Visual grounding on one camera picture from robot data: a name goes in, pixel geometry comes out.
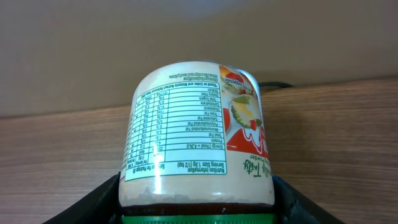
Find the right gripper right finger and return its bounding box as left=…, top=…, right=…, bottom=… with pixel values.
left=272, top=175, right=345, bottom=224

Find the clear jar green lid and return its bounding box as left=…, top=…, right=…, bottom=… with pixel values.
left=118, top=61, right=276, bottom=223

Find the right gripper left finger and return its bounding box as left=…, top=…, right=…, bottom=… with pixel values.
left=44, top=173, right=120, bottom=224

